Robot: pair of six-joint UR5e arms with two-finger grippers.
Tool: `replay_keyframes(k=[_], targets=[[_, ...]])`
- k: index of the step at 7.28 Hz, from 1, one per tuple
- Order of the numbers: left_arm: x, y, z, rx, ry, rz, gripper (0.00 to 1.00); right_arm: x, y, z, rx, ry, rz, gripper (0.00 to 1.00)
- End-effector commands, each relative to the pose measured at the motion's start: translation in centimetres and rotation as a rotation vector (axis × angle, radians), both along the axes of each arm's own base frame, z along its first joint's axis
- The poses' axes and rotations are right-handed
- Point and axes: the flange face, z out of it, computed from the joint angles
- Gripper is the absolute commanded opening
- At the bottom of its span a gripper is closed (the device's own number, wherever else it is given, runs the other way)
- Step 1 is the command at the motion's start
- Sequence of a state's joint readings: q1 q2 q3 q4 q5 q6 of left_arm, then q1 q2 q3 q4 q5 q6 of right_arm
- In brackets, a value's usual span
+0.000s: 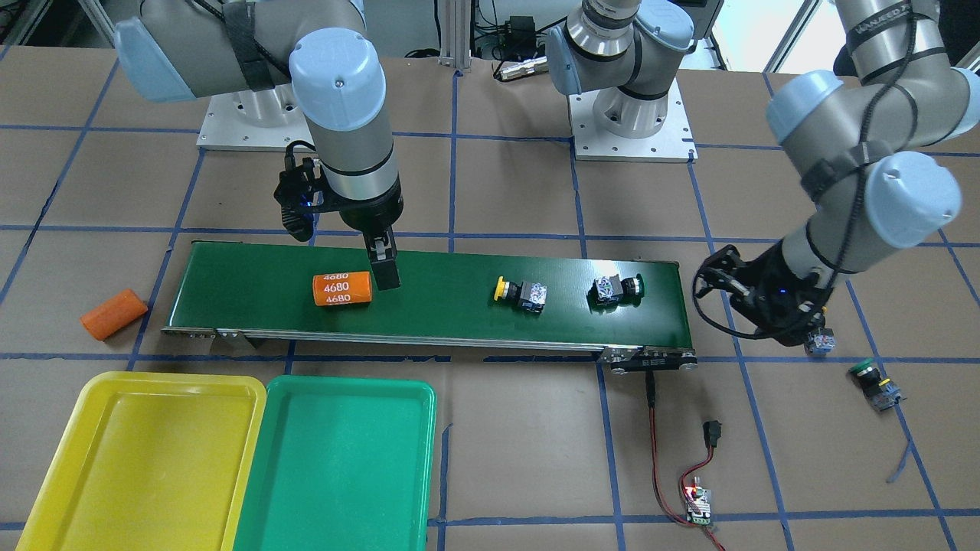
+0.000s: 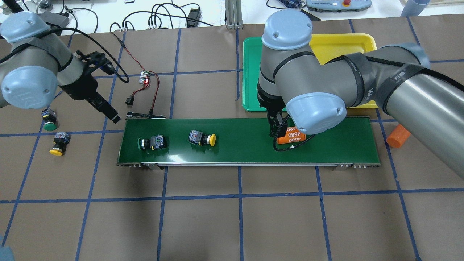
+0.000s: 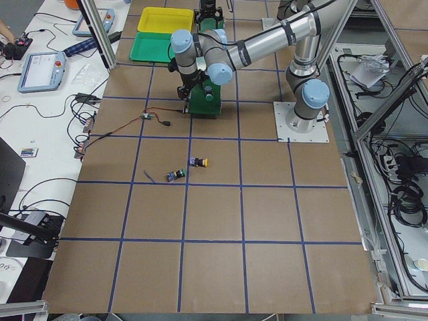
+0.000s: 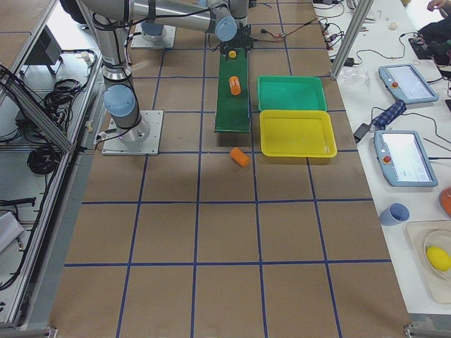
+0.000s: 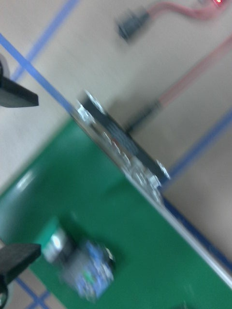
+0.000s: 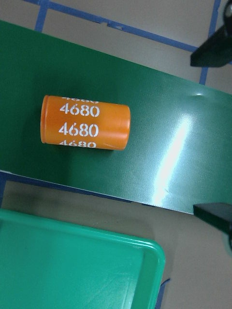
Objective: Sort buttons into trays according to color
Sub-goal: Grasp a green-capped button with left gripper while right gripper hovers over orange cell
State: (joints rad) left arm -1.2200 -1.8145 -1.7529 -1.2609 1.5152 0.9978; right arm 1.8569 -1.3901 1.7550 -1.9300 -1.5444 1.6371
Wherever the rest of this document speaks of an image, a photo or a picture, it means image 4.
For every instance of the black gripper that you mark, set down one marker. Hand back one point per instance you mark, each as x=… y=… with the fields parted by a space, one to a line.
x=240 y=37

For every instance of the orange cylinder labelled 4680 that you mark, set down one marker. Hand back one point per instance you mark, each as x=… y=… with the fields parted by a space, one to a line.
x=235 y=86

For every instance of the plain orange cylinder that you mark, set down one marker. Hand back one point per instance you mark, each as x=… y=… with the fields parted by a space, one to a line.
x=240 y=157

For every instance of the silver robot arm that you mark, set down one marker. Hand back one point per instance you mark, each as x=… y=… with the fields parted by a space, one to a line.
x=119 y=98
x=221 y=18

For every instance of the green plastic tray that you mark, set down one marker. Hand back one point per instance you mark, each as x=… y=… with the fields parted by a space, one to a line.
x=277 y=92

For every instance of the green conveyor belt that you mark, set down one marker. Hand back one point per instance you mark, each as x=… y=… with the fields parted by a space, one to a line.
x=232 y=107

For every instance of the yellow plastic tray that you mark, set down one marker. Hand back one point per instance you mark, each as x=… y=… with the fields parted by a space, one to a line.
x=293 y=136

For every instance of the black power adapter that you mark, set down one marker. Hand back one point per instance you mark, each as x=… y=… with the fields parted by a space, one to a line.
x=361 y=132

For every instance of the blue teach pendant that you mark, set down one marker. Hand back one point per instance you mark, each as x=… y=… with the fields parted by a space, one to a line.
x=403 y=159
x=405 y=83

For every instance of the blue plastic cup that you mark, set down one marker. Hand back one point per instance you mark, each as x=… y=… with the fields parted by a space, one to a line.
x=394 y=214

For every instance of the beige bowl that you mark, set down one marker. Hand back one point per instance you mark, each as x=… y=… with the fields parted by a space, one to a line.
x=439 y=238

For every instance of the yellow lemon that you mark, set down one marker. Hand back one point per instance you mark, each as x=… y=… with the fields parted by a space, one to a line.
x=438 y=258

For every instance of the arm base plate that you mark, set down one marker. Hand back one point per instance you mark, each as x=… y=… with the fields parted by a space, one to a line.
x=165 y=40
x=143 y=139

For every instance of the aluminium frame post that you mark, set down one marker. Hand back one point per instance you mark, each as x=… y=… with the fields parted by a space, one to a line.
x=360 y=13

